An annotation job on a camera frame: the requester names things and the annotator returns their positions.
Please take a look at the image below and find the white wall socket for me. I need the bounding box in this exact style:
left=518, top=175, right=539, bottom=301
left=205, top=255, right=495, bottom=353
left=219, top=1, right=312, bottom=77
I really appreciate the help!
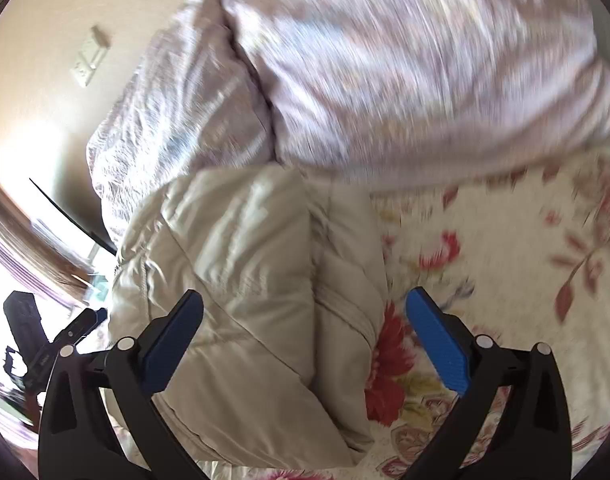
left=80, top=27, right=110, bottom=63
left=70, top=57, right=98, bottom=87

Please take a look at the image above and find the white down jacket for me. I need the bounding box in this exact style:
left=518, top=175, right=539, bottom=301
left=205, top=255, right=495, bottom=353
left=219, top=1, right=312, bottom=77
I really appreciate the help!
left=107, top=164, right=388, bottom=471

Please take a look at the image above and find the right pink striped pillow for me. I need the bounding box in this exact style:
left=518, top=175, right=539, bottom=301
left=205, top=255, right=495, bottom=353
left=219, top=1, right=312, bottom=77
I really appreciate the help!
left=85, top=0, right=610, bottom=251

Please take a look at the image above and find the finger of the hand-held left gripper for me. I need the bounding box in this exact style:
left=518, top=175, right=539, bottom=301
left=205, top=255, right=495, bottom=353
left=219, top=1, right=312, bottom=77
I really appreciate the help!
left=52, top=310, right=100, bottom=357

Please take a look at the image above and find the floral bed sheet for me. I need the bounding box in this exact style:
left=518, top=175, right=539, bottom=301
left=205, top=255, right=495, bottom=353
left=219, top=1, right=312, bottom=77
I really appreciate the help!
left=112, top=147, right=610, bottom=480

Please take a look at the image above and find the purple curtain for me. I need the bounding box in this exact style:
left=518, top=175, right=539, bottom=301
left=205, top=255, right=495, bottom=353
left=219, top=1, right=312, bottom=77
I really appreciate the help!
left=0, top=170, right=93, bottom=411

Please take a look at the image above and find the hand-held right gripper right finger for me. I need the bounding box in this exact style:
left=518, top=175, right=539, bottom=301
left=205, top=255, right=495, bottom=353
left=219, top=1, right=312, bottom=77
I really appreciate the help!
left=405, top=287, right=572, bottom=480

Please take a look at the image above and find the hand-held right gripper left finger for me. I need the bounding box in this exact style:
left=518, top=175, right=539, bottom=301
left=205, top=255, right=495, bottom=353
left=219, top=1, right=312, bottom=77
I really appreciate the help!
left=37, top=289, right=208, bottom=480

